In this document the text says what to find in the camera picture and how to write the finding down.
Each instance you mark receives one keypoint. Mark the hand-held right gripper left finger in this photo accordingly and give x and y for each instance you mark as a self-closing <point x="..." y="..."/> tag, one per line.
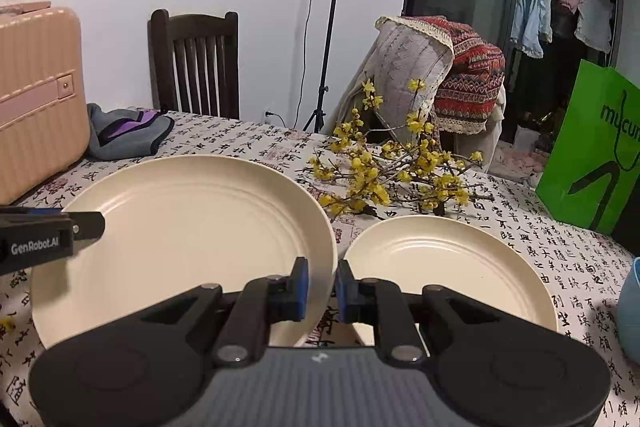
<point x="302" y="289"/>

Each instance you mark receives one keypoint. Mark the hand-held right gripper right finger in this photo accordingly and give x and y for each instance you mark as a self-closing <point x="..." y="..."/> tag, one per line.
<point x="341" y="292"/>

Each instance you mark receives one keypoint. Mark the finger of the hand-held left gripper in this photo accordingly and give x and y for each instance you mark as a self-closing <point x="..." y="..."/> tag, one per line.
<point x="90" y="225"/>

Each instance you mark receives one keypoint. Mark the cream round plate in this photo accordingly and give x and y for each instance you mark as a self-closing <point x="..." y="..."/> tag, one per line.
<point x="450" y="267"/>
<point x="185" y="227"/>

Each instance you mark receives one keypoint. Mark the blue bowl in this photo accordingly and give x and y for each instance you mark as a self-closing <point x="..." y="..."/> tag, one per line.
<point x="630" y="312"/>

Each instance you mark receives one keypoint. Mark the grey purple cloth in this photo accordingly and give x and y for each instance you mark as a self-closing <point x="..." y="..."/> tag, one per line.
<point x="125" y="132"/>

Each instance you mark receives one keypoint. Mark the pink hard case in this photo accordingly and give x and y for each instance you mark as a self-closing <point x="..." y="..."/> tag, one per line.
<point x="35" y="107"/>

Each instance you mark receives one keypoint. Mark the yellow flower branch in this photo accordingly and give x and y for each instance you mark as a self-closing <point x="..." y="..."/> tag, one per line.
<point x="395" y="172"/>

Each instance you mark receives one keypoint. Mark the calligraphy print tablecloth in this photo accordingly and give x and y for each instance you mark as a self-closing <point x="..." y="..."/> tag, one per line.
<point x="240" y="142"/>

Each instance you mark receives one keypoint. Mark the dark wooden chair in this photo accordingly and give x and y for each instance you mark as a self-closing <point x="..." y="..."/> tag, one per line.
<point x="195" y="57"/>

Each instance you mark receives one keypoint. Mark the pink fluffy cloth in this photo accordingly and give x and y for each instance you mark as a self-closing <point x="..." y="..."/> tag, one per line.
<point x="517" y="163"/>

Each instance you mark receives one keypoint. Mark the white quilted cloth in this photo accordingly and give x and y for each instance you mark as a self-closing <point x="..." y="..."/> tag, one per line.
<point x="405" y="72"/>

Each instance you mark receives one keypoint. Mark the green paper bag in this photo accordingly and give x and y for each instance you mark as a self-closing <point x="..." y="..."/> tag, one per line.
<point x="585" y="147"/>

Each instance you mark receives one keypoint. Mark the white hanging garment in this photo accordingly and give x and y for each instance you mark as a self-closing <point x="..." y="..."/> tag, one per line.
<point x="597" y="14"/>

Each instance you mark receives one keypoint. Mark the white wall socket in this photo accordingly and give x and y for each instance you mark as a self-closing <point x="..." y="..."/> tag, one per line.
<point x="268" y="115"/>

